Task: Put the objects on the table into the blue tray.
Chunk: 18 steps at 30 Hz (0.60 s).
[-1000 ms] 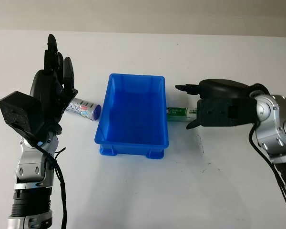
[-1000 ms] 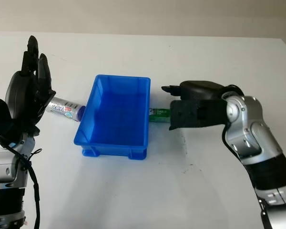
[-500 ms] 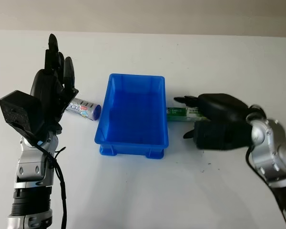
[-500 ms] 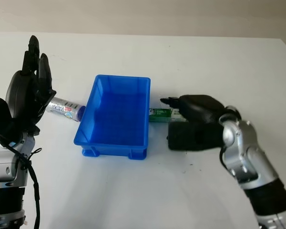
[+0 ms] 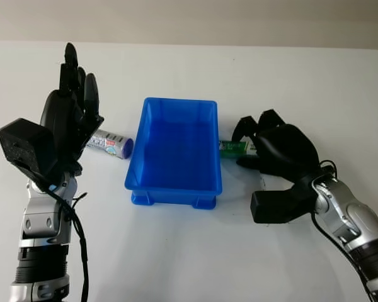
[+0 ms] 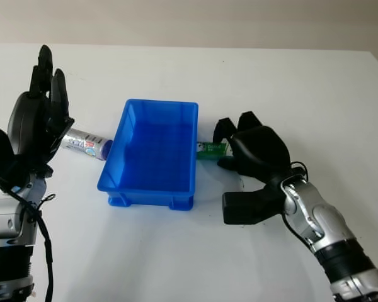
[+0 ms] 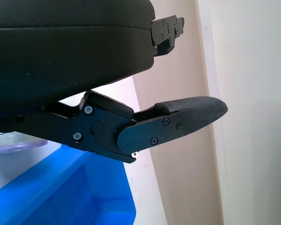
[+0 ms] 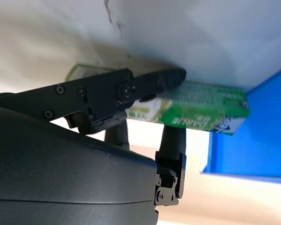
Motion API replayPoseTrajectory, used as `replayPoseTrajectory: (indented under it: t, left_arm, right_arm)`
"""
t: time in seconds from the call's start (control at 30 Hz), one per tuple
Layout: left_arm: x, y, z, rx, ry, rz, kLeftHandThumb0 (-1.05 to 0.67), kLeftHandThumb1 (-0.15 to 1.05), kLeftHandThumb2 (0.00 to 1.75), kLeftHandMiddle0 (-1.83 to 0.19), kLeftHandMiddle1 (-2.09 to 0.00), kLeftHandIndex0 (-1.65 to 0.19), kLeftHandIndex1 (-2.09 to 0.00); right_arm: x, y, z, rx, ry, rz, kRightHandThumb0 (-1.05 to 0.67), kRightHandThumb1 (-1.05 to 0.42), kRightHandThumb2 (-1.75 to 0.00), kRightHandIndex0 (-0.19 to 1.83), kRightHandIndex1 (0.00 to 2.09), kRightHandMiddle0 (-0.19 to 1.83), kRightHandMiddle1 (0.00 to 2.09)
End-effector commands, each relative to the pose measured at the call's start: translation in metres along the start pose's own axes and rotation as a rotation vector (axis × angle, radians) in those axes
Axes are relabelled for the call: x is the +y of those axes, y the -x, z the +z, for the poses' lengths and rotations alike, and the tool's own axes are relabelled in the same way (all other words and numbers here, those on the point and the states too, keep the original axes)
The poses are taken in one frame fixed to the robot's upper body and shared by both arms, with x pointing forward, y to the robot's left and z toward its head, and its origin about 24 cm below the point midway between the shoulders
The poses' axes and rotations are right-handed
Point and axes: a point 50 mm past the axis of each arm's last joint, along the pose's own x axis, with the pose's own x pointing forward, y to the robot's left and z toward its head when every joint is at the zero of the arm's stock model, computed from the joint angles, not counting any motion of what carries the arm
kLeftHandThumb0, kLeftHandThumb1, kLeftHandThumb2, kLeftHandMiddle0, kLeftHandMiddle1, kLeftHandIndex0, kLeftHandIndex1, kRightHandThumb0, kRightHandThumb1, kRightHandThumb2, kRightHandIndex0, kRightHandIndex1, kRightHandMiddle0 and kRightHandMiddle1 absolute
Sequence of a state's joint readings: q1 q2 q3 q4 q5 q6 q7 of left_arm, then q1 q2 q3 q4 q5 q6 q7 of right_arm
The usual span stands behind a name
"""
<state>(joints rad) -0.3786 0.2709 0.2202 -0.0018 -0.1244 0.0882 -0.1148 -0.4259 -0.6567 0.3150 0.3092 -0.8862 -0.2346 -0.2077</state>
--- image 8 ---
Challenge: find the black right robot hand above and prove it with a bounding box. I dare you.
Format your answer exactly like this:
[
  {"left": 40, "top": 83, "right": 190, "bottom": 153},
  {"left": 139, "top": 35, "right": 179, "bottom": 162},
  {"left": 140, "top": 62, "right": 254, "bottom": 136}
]
[{"left": 0, "top": 67, "right": 187, "bottom": 225}]

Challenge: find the green toothpaste box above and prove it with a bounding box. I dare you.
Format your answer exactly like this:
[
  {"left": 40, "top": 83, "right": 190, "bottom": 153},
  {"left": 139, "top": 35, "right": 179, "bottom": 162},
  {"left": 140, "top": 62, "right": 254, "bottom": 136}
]
[{"left": 65, "top": 62, "right": 251, "bottom": 136}]

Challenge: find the blue plastic tray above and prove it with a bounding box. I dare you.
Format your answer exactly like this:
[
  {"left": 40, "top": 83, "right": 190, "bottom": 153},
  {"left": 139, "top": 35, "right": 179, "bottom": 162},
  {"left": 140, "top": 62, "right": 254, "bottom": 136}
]
[{"left": 200, "top": 64, "right": 281, "bottom": 186}]

